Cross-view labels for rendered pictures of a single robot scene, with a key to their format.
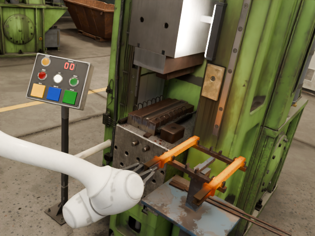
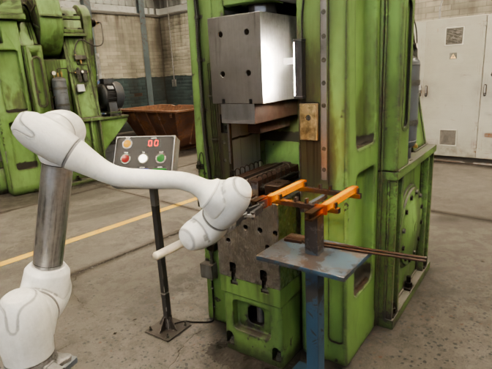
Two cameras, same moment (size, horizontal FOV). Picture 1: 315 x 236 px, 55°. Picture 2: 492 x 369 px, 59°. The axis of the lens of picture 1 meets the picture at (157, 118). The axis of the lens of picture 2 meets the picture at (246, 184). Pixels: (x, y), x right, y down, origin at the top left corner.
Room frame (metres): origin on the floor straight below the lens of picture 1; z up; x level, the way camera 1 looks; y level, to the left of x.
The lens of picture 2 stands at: (-0.55, -0.03, 1.52)
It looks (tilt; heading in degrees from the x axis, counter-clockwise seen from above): 15 degrees down; 3
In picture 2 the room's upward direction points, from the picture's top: 3 degrees counter-clockwise
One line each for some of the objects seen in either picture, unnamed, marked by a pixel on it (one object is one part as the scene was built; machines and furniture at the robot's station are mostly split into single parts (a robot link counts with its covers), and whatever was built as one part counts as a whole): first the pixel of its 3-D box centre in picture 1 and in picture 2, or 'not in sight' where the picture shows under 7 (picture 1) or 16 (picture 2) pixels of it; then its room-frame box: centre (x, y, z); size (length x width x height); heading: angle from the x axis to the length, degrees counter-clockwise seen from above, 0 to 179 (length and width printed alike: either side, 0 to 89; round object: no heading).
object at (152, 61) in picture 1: (171, 55); (261, 109); (1.72, -0.03, 1.32); 0.42 x 0.20 x 0.10; 147
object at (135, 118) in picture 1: (162, 113); (263, 176); (1.72, -0.03, 0.96); 0.42 x 0.20 x 0.09; 147
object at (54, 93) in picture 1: (54, 94); not in sight; (1.65, 0.62, 1.01); 0.07 x 0.05 x 0.07; 82
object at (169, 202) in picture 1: (193, 207); (314, 254); (1.15, -0.23, 0.75); 0.40 x 0.30 x 0.02; 56
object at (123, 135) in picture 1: (164, 153); (274, 223); (1.70, -0.08, 0.69); 0.56 x 0.38 x 0.45; 147
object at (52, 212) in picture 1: (63, 207); (167, 322); (1.78, 0.60, 0.05); 0.22 x 0.22 x 0.09; 57
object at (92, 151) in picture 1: (84, 154); (184, 241); (1.65, 0.43, 0.62); 0.44 x 0.05 x 0.05; 147
